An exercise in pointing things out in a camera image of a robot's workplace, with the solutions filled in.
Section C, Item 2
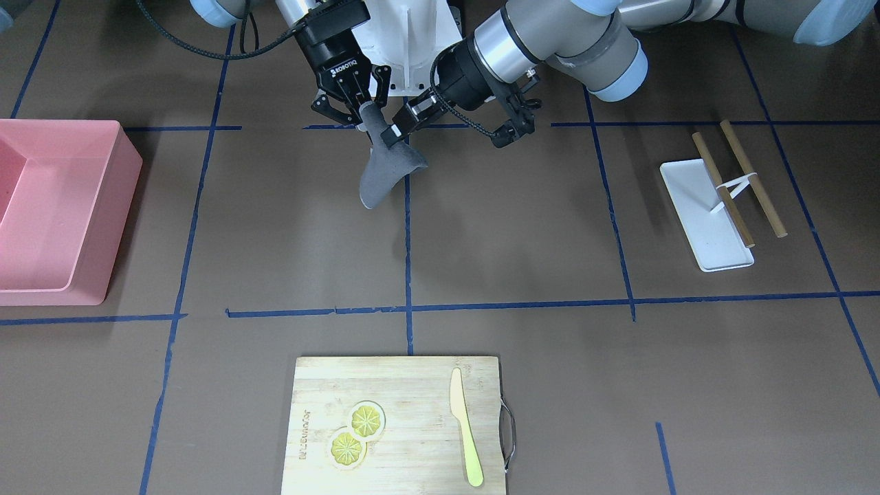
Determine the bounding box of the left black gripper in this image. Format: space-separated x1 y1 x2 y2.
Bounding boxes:
380 38 542 149

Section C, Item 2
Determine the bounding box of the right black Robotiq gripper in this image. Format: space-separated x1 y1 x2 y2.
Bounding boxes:
294 1 392 126

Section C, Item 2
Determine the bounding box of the grey cleaning cloth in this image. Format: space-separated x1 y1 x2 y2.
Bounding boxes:
359 101 428 209

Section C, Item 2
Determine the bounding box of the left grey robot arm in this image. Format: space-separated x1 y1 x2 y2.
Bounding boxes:
378 1 875 147

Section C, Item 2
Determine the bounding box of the inner wooden rack bar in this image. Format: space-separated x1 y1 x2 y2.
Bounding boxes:
692 132 756 248

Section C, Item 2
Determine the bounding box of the wooden rack bar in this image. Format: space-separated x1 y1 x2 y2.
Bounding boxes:
692 132 756 248
720 120 788 238

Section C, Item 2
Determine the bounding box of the white rack base tray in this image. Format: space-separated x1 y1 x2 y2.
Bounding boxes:
659 159 754 272

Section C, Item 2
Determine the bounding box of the yellow plastic knife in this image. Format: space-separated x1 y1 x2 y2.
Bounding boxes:
449 368 485 487

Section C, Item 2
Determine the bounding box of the pink plastic bin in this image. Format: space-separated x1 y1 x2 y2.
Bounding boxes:
1 119 142 307

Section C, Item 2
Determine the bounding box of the rear lemon slice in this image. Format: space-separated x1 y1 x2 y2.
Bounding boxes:
348 400 386 443

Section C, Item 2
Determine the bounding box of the lemon slice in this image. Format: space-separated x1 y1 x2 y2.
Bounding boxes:
327 428 369 470
348 400 386 443

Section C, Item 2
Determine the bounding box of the outer wooden rack bar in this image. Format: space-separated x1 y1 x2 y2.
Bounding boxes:
720 120 788 238

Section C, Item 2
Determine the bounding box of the bamboo cutting board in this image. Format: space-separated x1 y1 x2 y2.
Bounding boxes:
280 356 508 494

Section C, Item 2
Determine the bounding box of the front lemon slice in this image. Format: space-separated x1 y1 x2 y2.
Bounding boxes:
327 428 369 470

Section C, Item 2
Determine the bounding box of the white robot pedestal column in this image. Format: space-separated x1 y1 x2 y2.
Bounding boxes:
353 1 463 98

